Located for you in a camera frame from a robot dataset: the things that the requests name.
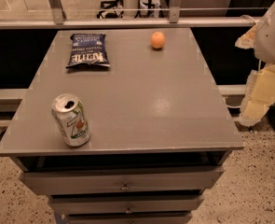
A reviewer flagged bottom grey drawer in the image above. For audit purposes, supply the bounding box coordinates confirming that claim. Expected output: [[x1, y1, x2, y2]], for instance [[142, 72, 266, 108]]
[[66, 212, 192, 224]]

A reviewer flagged black office chair base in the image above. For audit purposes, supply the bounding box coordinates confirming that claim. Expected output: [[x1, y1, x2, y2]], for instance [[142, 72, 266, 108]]
[[96, 0, 123, 19]]

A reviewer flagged top grey drawer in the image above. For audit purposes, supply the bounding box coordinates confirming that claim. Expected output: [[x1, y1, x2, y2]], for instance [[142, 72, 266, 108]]
[[20, 166, 224, 195]]

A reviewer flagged middle grey drawer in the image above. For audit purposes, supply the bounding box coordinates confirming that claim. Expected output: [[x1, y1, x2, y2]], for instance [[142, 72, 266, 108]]
[[49, 195, 203, 215]]

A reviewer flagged metal railing frame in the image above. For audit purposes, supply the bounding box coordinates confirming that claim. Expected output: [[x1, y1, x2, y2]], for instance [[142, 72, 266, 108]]
[[0, 0, 275, 30]]

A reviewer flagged white cable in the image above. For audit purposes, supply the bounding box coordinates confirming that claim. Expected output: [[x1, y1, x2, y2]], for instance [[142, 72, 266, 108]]
[[223, 96, 243, 109]]

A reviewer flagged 7up soda can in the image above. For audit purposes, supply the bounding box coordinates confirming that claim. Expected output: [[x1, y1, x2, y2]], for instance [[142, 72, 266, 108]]
[[51, 93, 90, 147]]

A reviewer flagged grey drawer cabinet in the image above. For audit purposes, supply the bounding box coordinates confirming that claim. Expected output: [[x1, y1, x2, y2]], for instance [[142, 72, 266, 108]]
[[0, 27, 245, 224]]

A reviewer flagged orange fruit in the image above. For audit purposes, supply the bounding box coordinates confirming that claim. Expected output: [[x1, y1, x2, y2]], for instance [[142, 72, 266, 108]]
[[151, 32, 166, 49]]

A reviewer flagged blue Kettle chips bag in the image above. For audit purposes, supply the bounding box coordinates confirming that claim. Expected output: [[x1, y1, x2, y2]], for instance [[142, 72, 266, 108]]
[[67, 34, 110, 68]]

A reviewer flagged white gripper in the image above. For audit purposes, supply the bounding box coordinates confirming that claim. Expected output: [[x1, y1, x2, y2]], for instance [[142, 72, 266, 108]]
[[235, 2, 275, 127]]

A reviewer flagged grey drawer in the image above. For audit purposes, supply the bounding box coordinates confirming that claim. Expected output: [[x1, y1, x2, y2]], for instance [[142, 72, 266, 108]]
[[49, 195, 203, 215], [66, 212, 192, 224], [20, 166, 224, 195]]

